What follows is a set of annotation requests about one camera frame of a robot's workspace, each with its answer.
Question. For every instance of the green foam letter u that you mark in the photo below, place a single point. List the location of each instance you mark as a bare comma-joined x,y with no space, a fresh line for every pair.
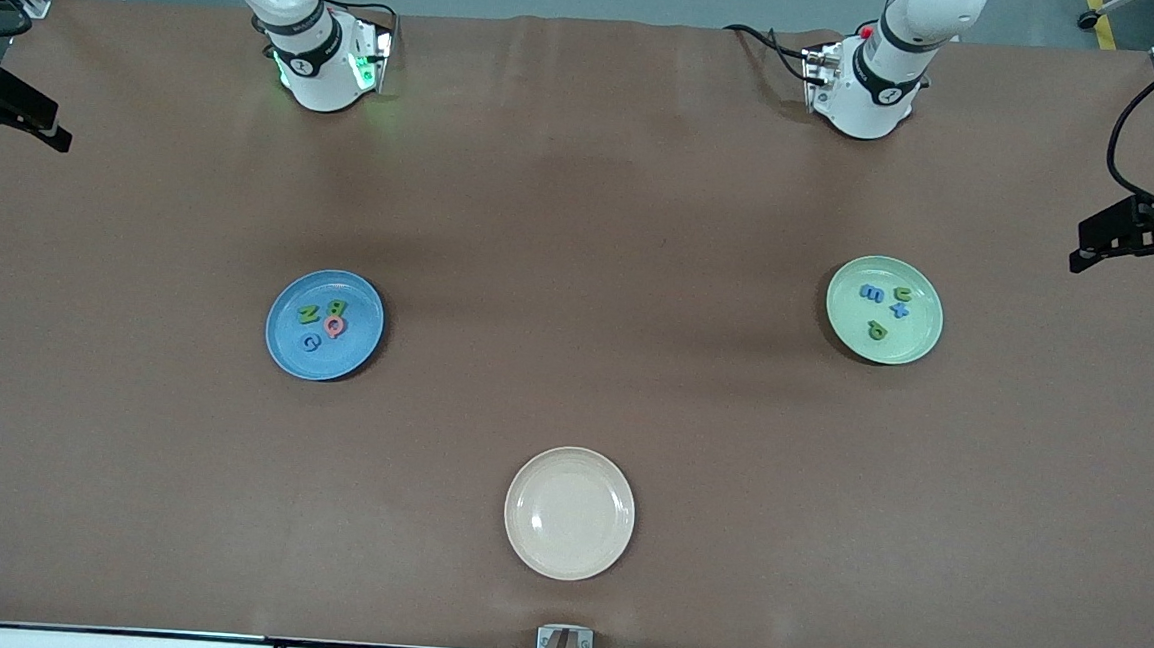
902,294

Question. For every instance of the blue foam capital G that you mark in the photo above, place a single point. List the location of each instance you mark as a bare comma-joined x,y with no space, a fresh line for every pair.
310,344

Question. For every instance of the green foam capital N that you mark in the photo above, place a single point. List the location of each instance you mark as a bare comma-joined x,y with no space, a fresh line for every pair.
308,314

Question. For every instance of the green foam letter p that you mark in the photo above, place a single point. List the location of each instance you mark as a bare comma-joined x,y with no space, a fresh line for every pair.
877,329

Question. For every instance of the grey base connector bracket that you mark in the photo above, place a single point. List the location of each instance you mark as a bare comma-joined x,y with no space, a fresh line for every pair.
821,70
381,52

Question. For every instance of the blue foam letter m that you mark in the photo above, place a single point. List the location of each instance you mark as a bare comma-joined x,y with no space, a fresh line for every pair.
871,294

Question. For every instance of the black caster wheel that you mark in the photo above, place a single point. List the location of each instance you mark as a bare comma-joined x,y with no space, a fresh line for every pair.
1090,19

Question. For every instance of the green plate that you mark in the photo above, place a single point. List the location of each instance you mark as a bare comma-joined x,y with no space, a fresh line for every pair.
917,335

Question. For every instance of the cream plate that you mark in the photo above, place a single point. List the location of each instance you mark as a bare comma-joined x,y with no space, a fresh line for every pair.
569,514

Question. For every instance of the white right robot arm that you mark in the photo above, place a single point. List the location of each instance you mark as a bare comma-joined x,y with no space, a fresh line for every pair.
317,68

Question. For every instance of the brown table mat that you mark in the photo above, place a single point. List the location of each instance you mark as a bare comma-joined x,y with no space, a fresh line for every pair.
571,414

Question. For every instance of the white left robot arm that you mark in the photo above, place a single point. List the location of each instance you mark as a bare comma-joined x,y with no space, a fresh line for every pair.
867,91

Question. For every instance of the red foam capital Q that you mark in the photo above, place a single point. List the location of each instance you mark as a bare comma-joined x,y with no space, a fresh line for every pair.
334,326

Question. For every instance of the blue foam letter x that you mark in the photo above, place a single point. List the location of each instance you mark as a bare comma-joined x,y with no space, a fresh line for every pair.
898,310

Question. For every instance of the green foam capital B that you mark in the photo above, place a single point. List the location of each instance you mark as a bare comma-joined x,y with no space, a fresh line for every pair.
337,307

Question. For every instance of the blue plate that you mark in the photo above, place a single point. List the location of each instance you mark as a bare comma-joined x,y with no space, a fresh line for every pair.
285,346

